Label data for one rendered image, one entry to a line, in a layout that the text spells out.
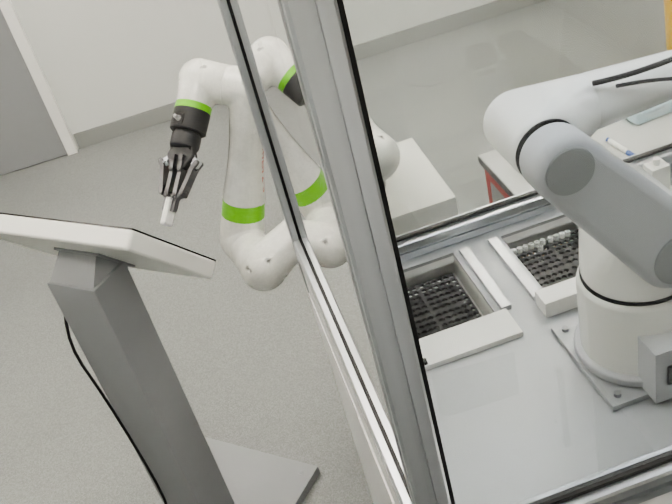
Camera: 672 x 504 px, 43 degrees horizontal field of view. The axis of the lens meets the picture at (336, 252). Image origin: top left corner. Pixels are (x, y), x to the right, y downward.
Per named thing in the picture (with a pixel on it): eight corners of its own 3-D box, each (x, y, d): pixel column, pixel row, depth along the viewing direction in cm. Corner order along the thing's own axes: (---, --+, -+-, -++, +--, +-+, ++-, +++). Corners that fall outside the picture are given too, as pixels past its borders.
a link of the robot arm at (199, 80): (189, 65, 223) (178, 48, 212) (235, 72, 221) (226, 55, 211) (177, 115, 221) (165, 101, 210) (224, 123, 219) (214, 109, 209)
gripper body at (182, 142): (164, 128, 213) (156, 163, 211) (191, 129, 209) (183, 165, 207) (183, 138, 219) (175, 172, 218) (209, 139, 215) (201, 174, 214)
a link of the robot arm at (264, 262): (418, 164, 219) (271, 309, 222) (388, 140, 232) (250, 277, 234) (391, 132, 211) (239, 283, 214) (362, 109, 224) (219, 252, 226)
